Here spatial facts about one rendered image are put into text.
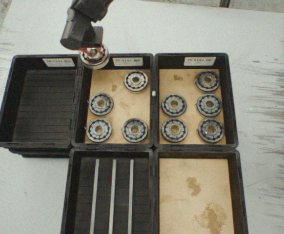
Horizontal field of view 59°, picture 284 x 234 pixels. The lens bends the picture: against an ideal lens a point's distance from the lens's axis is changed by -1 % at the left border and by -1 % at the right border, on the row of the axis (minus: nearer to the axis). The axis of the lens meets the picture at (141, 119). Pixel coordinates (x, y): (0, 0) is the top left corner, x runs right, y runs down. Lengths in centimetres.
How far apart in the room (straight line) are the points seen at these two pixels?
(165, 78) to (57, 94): 48
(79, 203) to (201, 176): 47
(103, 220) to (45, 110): 52
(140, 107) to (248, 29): 77
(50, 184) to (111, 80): 53
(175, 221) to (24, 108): 78
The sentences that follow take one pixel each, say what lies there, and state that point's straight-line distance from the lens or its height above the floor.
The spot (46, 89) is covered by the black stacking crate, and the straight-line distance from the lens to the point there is 120.
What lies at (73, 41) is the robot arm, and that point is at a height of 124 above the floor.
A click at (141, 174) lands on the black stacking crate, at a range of 98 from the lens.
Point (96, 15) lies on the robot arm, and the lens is 73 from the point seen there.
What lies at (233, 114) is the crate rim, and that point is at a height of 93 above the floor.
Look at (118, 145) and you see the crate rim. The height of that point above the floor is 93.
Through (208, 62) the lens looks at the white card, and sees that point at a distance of 112.
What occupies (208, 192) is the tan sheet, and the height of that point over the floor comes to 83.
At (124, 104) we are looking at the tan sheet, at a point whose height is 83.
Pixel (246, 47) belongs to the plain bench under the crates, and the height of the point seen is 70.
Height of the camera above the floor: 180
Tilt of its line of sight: 69 degrees down
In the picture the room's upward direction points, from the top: 8 degrees counter-clockwise
